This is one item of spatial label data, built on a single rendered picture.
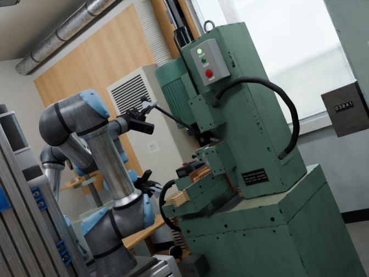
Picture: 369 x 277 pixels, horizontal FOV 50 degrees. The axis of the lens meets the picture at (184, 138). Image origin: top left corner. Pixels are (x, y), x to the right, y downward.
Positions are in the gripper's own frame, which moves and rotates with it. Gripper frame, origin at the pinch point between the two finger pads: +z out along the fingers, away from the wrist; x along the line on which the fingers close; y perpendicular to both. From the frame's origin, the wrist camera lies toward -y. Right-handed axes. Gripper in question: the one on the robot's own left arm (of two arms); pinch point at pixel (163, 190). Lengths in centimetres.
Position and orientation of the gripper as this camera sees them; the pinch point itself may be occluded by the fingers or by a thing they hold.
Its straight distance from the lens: 221.6
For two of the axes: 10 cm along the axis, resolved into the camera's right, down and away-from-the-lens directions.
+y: -0.1, 9.3, 3.8
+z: 7.8, 2.5, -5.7
